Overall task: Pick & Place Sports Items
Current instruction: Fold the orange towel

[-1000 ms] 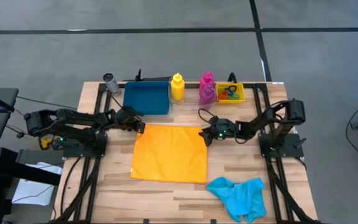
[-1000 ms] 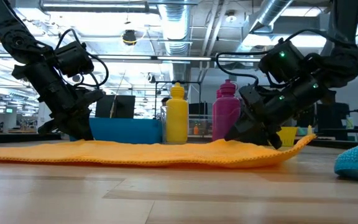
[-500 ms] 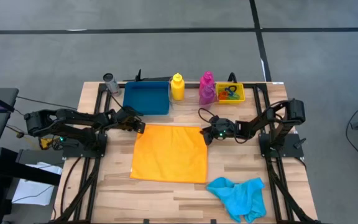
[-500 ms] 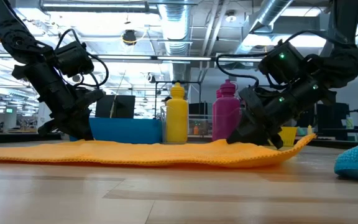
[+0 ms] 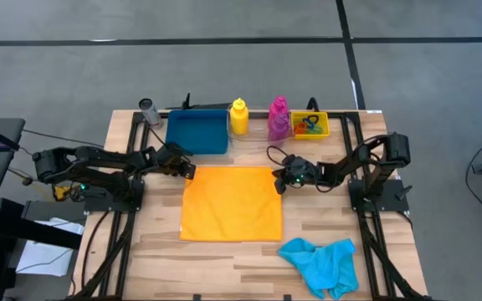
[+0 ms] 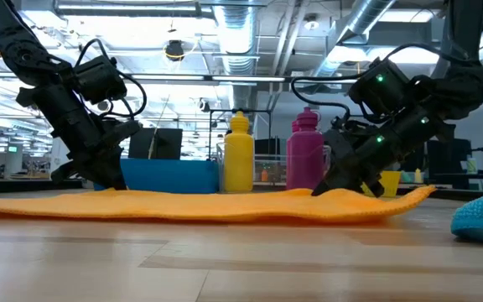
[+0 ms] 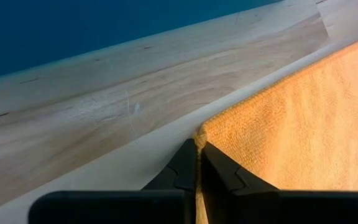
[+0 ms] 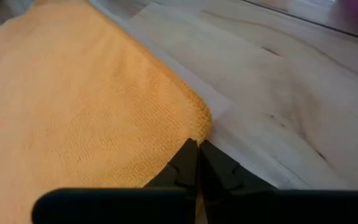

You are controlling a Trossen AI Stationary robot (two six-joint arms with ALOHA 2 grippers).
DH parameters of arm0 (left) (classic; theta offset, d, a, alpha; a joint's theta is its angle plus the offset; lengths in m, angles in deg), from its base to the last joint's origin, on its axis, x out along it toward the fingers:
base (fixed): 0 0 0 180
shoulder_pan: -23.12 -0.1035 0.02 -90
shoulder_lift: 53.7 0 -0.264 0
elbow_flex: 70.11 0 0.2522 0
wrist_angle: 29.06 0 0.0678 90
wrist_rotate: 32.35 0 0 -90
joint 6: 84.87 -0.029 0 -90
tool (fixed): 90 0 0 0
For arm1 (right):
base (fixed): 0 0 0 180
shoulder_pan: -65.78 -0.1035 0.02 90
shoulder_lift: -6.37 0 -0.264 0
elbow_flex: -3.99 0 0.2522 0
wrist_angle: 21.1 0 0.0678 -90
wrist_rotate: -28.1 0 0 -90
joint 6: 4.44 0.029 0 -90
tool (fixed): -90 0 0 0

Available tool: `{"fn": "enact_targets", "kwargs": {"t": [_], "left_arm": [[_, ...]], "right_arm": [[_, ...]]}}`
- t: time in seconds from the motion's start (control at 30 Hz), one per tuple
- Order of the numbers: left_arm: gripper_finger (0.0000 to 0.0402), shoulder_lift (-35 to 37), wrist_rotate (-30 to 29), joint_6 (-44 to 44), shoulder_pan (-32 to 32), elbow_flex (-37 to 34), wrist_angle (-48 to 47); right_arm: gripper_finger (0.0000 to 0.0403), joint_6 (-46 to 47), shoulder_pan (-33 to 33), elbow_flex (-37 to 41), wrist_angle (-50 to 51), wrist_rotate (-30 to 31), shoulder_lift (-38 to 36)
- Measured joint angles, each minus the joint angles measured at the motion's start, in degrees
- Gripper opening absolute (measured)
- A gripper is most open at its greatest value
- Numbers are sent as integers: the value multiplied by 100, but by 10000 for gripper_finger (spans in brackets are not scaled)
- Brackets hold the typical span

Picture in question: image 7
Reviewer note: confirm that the clear plastic bin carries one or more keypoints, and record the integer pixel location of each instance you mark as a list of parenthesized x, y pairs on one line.
[(353, 15)]

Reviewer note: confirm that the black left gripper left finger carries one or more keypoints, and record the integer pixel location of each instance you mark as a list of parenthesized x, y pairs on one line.
[(154, 205)]

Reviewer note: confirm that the blue plastic bin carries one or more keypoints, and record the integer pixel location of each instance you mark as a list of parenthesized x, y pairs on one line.
[(73, 31)]

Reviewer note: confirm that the orange microfibre cloth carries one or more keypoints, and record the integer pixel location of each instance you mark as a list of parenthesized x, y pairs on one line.
[(306, 124)]

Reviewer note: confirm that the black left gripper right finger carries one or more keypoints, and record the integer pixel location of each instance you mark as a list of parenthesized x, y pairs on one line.
[(244, 205)]

